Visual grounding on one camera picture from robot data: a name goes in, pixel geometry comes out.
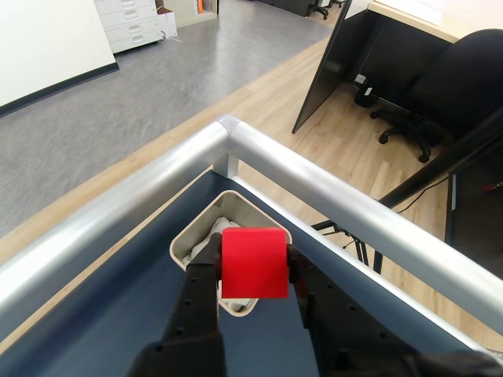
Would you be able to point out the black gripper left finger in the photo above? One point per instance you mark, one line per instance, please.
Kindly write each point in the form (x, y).
(192, 314)

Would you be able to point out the silver cart frame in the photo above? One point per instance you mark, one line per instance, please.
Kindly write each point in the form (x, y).
(314, 176)

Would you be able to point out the dark blue table mat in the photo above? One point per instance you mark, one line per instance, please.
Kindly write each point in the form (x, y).
(98, 314)

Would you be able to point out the black slanted bar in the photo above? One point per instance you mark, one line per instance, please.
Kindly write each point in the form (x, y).
(452, 165)

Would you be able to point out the small black office chair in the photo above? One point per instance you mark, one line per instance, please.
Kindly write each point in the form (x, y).
(316, 6)

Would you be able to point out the white cardboard box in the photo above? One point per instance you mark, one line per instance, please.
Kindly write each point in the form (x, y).
(167, 23)

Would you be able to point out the white crumpled cloth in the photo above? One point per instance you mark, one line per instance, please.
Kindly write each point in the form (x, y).
(204, 243)

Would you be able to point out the beige shelf cabinet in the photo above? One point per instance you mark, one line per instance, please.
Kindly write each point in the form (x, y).
(186, 12)

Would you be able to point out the black cabinet panel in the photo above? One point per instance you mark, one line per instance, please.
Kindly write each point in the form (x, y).
(479, 220)

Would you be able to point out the black low desk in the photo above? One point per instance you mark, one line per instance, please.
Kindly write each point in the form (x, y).
(287, 6)

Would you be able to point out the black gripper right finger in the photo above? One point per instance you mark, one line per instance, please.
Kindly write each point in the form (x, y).
(346, 337)

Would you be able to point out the beige rounded box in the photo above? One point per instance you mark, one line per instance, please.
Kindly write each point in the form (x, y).
(239, 208)

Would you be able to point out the wood-top desk with black panels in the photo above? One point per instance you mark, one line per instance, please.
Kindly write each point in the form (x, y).
(326, 74)

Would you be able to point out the black folding stand legs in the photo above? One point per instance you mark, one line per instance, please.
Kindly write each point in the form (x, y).
(378, 263)

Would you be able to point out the white drawer cabinet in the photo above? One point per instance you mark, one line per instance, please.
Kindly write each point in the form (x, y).
(125, 23)

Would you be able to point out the red cube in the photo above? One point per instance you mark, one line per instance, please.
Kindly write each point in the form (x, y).
(255, 263)

